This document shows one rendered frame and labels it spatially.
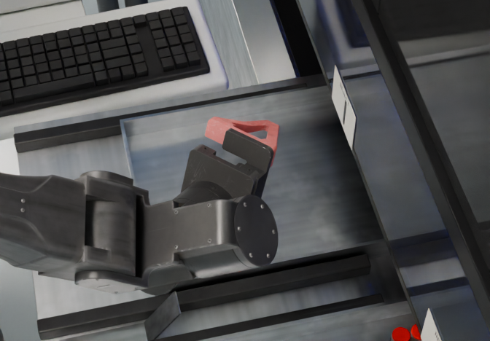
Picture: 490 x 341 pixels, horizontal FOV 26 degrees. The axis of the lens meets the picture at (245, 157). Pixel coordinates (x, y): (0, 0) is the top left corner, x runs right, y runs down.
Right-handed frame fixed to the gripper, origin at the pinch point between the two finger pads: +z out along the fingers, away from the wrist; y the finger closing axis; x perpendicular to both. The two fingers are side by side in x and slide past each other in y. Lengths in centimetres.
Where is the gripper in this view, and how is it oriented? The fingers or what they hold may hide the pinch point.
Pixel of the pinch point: (257, 170)
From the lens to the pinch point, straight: 101.4
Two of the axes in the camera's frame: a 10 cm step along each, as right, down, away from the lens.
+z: 4.7, -3.8, 8.0
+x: -8.6, -4.2, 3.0
